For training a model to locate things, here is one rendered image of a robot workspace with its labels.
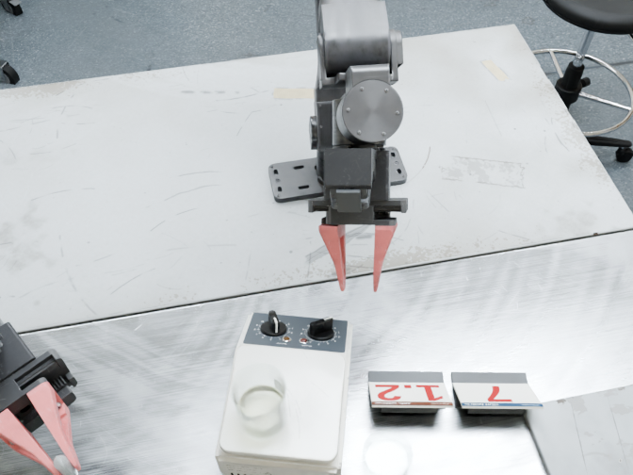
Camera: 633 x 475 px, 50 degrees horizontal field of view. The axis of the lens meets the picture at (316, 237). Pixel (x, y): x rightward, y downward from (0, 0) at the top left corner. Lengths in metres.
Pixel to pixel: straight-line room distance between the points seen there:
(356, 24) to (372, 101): 0.11
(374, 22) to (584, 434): 0.51
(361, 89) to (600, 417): 0.47
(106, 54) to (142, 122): 1.69
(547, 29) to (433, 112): 1.87
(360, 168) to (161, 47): 2.22
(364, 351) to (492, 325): 0.17
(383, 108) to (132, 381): 0.45
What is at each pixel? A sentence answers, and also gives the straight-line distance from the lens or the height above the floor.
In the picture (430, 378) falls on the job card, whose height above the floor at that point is 0.90.
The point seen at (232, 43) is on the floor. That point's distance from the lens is 2.76.
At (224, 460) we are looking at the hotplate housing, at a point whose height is 0.97.
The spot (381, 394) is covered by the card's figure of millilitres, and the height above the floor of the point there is 0.93.
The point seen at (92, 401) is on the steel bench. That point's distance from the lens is 0.86.
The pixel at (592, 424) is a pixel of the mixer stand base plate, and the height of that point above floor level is 0.91.
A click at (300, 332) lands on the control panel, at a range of 0.80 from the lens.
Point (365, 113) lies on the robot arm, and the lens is 0.63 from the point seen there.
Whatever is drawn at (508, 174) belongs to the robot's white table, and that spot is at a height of 0.90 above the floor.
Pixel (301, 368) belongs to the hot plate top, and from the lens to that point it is 0.74.
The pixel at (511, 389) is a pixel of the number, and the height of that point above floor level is 0.92.
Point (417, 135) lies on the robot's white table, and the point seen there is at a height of 0.90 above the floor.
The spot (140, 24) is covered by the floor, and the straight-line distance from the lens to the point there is 2.93.
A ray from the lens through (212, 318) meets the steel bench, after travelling 0.88.
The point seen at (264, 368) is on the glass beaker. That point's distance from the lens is 0.67.
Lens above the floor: 1.65
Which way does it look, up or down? 53 degrees down
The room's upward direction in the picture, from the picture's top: straight up
